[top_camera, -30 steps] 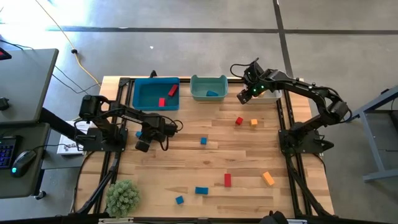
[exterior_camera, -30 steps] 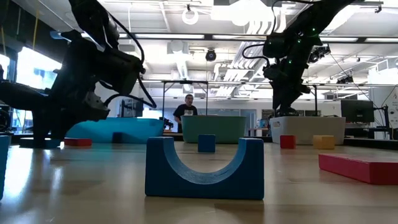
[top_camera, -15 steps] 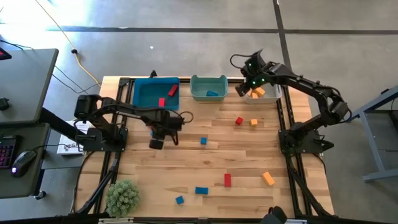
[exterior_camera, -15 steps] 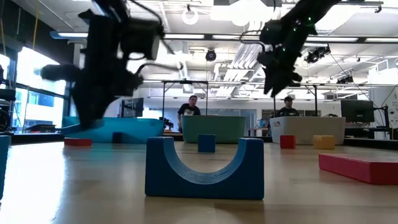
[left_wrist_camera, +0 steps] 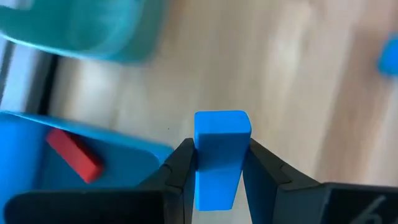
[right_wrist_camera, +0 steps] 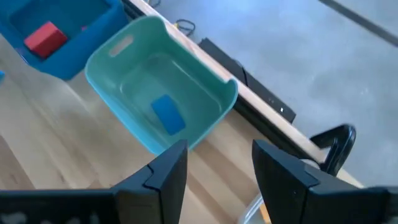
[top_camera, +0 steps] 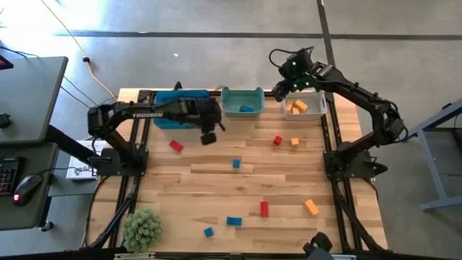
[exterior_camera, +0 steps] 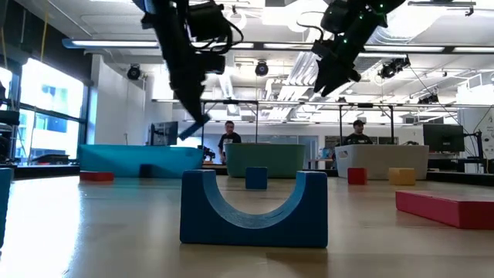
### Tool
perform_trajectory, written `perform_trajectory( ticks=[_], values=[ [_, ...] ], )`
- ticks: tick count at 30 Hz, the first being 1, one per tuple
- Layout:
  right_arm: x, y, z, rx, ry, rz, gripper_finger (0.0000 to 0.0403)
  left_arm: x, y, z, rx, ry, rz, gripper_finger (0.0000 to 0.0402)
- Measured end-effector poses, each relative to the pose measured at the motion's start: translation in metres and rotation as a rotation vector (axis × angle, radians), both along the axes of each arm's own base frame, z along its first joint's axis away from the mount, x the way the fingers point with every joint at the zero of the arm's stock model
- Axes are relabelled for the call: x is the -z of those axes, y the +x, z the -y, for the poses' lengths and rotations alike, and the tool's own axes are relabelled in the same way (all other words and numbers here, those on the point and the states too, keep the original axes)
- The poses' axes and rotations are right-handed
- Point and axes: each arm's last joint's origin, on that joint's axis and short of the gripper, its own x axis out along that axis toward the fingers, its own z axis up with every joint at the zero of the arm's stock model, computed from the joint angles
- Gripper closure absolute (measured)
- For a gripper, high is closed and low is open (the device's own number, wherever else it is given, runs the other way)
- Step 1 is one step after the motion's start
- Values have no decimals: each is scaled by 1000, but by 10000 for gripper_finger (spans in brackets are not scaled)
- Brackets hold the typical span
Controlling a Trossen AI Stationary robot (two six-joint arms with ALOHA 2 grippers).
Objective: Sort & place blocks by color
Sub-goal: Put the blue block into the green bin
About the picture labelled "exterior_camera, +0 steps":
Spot red cube block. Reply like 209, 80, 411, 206
347, 167, 368, 186

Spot teal plastic bin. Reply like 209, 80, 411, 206
225, 143, 306, 179

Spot white wall poster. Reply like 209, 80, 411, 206
481, 115, 494, 160

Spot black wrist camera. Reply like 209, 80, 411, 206
200, 53, 227, 75
311, 38, 330, 56

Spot black ceiling track fixture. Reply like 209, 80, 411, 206
408, 0, 477, 17

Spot white hanging ring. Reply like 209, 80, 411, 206
230, 10, 248, 32

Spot black metal station frame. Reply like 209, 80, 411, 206
201, 99, 259, 150
338, 103, 395, 146

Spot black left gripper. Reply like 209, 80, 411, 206
160, 26, 211, 124

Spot blue plastic bin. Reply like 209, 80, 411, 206
78, 144, 205, 179

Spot red rectangular block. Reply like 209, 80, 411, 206
395, 190, 494, 231
80, 171, 115, 183

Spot white plastic bin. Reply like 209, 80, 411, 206
334, 144, 430, 181

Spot black computer monitor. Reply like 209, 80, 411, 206
422, 123, 465, 153
148, 120, 180, 147

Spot black ceiling spotlight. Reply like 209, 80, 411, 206
418, 93, 441, 105
377, 56, 411, 80

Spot black aluminium table frame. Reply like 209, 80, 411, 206
13, 164, 494, 183

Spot black monitor stand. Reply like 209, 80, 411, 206
464, 130, 484, 160

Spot person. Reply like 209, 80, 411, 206
217, 120, 243, 163
342, 119, 374, 146

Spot dark background equipment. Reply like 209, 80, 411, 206
0, 83, 21, 165

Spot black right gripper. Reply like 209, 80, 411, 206
313, 32, 371, 97

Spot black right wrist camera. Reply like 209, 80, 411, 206
311, 38, 330, 56

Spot blue arch block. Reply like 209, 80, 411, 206
179, 170, 329, 249

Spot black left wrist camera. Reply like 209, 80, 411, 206
200, 53, 227, 75

